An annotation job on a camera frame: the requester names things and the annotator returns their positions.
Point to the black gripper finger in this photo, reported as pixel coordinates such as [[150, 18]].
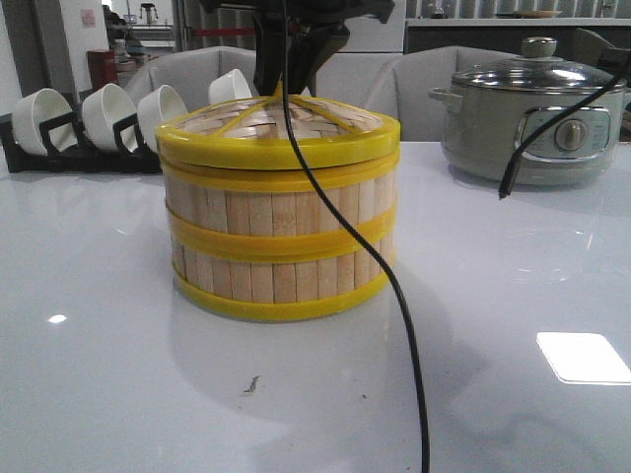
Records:
[[269, 47], [311, 45]]

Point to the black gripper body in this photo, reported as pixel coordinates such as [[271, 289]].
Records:
[[318, 11]]

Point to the woven bamboo steamer lid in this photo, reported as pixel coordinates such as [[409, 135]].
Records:
[[253, 134]]

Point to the bamboo steamer drawer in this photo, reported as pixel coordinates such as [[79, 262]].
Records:
[[275, 216], [276, 292]]

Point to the white cabinet background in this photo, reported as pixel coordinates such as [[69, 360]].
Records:
[[348, 75]]

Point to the white bowl right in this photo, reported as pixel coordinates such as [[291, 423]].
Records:
[[229, 87]]

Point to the white bowl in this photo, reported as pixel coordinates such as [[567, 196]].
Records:
[[101, 110], [160, 106], [229, 87], [30, 112]]

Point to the grey armchair right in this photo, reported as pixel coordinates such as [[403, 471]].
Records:
[[401, 88]]

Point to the grey armchair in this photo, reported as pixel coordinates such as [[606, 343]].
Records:
[[401, 88], [191, 72]]

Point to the grey armchair left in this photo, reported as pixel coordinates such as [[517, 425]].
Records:
[[191, 72]]

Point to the grey-green electric cooking pot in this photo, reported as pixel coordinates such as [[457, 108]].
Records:
[[483, 127]]

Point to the glass pot lid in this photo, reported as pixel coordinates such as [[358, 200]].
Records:
[[536, 70]]

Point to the red cylinder bin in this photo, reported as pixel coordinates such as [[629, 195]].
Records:
[[102, 68]]

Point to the black dish rack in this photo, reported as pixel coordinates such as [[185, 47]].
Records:
[[132, 155]]

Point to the white bowl far left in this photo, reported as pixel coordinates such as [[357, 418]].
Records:
[[30, 112]]

